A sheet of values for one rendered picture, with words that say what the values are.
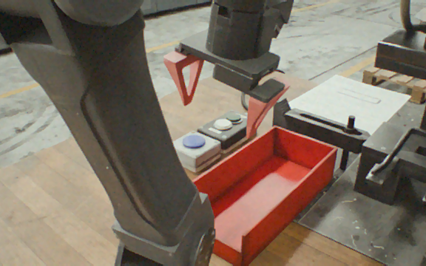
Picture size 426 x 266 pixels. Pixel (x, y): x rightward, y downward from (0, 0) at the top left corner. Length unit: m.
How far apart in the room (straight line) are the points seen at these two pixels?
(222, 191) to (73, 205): 0.23
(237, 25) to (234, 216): 0.28
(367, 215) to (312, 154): 0.14
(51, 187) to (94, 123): 0.45
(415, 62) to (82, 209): 0.51
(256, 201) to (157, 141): 0.35
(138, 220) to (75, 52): 0.17
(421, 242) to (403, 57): 0.25
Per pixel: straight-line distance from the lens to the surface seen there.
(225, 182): 0.61
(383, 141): 0.63
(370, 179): 0.54
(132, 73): 0.23
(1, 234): 0.62
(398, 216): 0.63
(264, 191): 0.62
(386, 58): 0.56
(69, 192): 0.66
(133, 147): 0.25
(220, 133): 0.72
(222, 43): 0.43
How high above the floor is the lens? 1.28
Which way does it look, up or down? 29 degrees down
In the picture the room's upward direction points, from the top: straight up
